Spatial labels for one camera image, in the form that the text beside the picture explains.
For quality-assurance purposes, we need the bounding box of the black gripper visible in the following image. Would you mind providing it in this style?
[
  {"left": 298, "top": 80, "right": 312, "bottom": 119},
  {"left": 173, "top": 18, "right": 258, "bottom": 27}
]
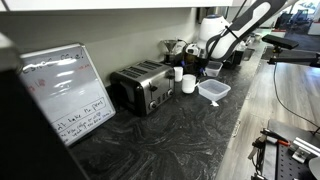
[{"left": 180, "top": 54, "right": 210, "bottom": 76}]

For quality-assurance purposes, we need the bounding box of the brown translucent lidded container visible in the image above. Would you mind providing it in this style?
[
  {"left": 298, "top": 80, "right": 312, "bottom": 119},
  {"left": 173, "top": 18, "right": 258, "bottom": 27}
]
[{"left": 182, "top": 54, "right": 198, "bottom": 76}]

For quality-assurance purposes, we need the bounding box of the dark glass coffee carafe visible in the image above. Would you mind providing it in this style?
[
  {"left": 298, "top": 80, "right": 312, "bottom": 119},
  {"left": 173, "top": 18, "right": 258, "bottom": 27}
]
[{"left": 163, "top": 52, "right": 183, "bottom": 67}]

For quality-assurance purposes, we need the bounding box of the metal cone coffee dripper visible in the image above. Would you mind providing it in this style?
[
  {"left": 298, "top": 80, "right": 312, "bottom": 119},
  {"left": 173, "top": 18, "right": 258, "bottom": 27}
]
[{"left": 161, "top": 39, "right": 181, "bottom": 54}]

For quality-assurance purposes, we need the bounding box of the stainless steel four-slot toaster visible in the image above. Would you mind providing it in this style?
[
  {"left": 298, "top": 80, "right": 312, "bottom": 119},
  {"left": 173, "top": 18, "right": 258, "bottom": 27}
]
[{"left": 109, "top": 59, "right": 177, "bottom": 118}]

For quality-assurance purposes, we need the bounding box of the black toggle clamp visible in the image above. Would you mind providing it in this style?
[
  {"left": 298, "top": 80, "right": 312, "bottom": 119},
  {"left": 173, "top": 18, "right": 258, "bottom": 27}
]
[
  {"left": 250, "top": 172, "right": 268, "bottom": 180},
  {"left": 247, "top": 138, "right": 266, "bottom": 161}
]

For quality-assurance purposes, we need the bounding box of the black cart platform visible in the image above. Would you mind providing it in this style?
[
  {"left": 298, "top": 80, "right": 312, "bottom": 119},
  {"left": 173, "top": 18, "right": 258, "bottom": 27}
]
[{"left": 261, "top": 118, "right": 320, "bottom": 180}]

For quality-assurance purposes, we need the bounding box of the small framed whiteboard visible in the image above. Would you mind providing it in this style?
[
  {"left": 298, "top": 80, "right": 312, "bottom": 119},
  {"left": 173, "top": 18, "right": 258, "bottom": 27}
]
[{"left": 19, "top": 42, "right": 117, "bottom": 147}]

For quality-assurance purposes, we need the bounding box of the black perforated breadboard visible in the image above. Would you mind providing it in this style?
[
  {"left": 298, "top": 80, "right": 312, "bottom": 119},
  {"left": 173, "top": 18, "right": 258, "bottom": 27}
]
[{"left": 274, "top": 143, "right": 320, "bottom": 180}]

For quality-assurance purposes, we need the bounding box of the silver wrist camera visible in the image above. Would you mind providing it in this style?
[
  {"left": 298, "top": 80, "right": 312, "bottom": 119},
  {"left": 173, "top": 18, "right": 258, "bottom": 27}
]
[{"left": 184, "top": 43, "right": 202, "bottom": 58}]

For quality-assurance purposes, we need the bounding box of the steel wall dispenser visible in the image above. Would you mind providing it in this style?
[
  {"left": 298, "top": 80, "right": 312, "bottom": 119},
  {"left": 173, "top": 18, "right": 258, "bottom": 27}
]
[{"left": 196, "top": 7, "right": 221, "bottom": 24}]

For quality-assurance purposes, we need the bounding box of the black stereo camera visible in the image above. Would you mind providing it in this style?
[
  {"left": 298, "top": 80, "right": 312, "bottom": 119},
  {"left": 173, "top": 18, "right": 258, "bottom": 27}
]
[{"left": 261, "top": 34, "right": 300, "bottom": 51}]

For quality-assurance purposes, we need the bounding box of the thin black hanging cable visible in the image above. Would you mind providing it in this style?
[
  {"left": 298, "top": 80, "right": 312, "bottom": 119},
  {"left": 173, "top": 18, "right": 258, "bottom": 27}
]
[{"left": 273, "top": 63, "right": 320, "bottom": 130}]

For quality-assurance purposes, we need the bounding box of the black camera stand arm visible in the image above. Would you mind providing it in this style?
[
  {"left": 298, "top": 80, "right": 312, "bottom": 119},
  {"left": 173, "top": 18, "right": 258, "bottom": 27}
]
[{"left": 266, "top": 49, "right": 320, "bottom": 69}]

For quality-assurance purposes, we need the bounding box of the white wall cabinet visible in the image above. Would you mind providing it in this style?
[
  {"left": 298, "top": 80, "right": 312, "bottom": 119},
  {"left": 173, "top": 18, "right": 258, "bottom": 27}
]
[{"left": 0, "top": 0, "right": 234, "bottom": 14}]

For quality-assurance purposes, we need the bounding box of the orange-handled black clamp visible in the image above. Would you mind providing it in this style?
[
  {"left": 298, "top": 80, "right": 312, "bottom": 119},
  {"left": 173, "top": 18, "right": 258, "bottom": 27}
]
[{"left": 259, "top": 128, "right": 292, "bottom": 148}]

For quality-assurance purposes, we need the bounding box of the aluminium mounting bracket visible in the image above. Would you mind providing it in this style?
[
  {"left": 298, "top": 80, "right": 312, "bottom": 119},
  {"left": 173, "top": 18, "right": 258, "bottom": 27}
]
[{"left": 288, "top": 137, "right": 320, "bottom": 164}]

